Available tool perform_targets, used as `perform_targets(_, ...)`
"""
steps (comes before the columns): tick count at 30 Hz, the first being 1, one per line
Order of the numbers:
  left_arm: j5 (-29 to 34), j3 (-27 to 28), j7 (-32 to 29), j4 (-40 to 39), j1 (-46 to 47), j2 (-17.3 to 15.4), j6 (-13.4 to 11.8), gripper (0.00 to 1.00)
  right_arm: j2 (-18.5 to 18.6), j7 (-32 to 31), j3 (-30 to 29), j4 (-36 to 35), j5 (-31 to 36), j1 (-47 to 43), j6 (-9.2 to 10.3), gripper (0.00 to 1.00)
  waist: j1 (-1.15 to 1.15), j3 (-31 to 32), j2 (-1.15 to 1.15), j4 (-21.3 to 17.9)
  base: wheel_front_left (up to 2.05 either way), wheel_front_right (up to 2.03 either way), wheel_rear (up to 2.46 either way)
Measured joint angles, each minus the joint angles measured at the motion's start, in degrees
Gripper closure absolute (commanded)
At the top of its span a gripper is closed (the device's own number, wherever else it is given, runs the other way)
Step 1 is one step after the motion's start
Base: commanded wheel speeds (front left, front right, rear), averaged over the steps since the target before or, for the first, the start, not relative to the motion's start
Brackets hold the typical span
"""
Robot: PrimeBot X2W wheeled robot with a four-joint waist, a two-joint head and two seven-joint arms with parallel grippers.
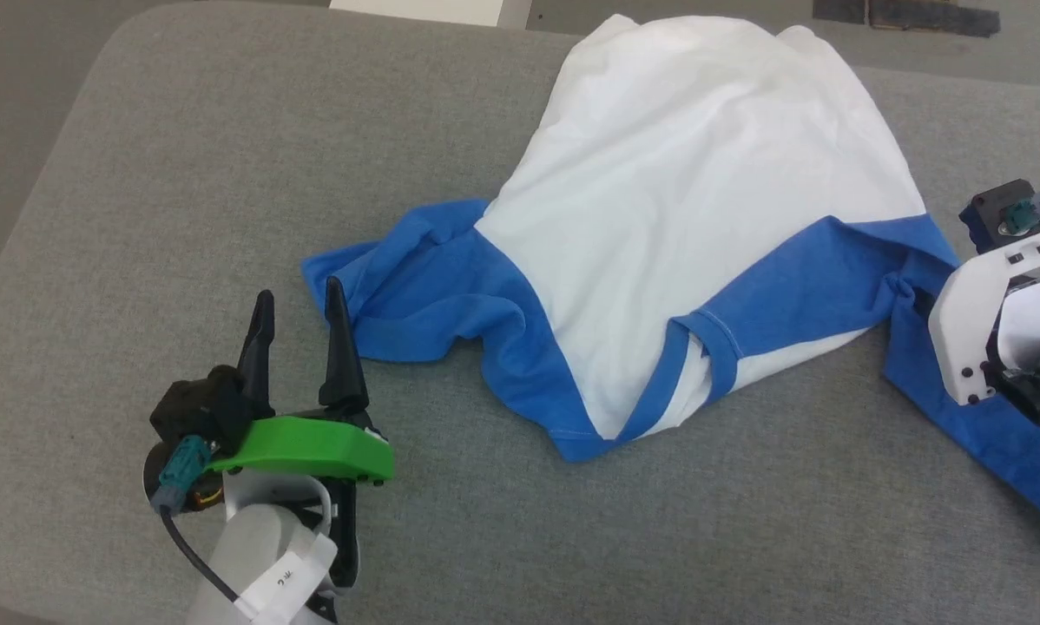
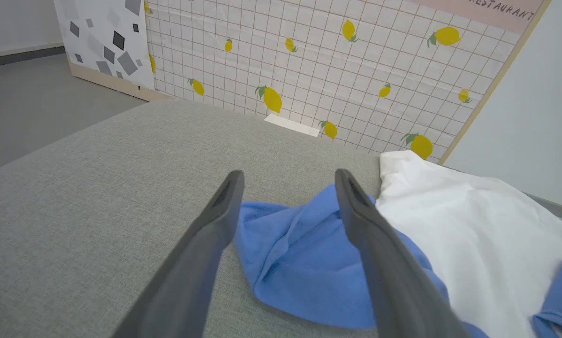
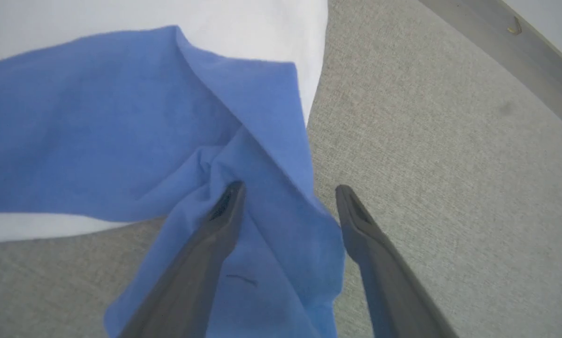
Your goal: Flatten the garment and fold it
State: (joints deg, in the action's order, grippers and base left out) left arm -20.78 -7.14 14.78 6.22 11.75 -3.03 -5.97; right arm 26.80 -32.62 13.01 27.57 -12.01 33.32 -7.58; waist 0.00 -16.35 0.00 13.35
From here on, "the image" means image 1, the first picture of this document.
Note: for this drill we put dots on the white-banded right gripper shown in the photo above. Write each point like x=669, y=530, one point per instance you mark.
x=967, y=321

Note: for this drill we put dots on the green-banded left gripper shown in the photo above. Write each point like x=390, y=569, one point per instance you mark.
x=312, y=447

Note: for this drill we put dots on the white and blue t-shirt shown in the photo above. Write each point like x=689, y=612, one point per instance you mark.
x=676, y=200

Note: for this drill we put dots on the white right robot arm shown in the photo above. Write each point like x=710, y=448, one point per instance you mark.
x=1036, y=321

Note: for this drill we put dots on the white paper label tag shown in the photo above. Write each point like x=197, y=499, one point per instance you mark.
x=290, y=577

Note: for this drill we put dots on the grey fabric sofa cushion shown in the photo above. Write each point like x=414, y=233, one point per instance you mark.
x=181, y=174

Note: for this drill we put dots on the large dark floor plate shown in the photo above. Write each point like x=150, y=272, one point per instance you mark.
x=932, y=16

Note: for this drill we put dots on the small dark floor plate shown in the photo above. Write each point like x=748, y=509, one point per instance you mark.
x=839, y=10

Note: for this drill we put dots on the white rectangular box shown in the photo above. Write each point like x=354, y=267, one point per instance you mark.
x=424, y=10

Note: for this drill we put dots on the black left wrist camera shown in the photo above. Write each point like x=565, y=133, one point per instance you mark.
x=199, y=404

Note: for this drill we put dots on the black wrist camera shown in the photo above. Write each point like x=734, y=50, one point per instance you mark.
x=199, y=404
x=993, y=208

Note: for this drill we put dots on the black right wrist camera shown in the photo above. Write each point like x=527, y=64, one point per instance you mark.
x=993, y=208

